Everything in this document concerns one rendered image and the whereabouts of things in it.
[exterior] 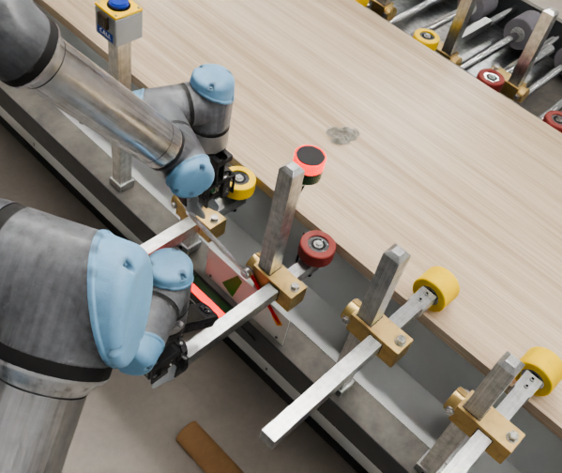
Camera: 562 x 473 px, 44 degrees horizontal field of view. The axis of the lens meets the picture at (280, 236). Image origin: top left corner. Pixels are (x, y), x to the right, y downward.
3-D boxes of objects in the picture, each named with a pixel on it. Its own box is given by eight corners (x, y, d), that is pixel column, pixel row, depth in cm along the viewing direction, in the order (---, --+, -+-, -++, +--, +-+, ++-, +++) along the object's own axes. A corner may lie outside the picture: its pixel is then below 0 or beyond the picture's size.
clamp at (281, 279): (287, 312, 148) (291, 298, 144) (243, 273, 153) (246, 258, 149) (305, 298, 151) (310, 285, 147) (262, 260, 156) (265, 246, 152)
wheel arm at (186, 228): (93, 299, 143) (92, 287, 140) (83, 289, 144) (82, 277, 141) (245, 205, 167) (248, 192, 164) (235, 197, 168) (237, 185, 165)
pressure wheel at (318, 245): (310, 295, 155) (320, 263, 146) (284, 272, 158) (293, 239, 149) (333, 276, 159) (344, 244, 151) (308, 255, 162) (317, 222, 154)
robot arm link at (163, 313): (80, 362, 104) (112, 306, 111) (151, 386, 103) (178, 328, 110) (78, 332, 98) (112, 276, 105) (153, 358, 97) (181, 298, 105)
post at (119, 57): (120, 193, 178) (116, 43, 145) (108, 182, 180) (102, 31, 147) (134, 185, 181) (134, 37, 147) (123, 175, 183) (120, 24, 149)
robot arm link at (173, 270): (133, 275, 104) (155, 236, 110) (131, 318, 112) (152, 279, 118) (183, 292, 103) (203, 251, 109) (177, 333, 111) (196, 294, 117)
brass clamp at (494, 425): (498, 466, 121) (509, 455, 118) (436, 413, 126) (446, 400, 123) (516, 444, 125) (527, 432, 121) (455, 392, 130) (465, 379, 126)
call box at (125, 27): (115, 51, 144) (114, 18, 138) (95, 34, 147) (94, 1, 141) (143, 40, 148) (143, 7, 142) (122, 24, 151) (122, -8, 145)
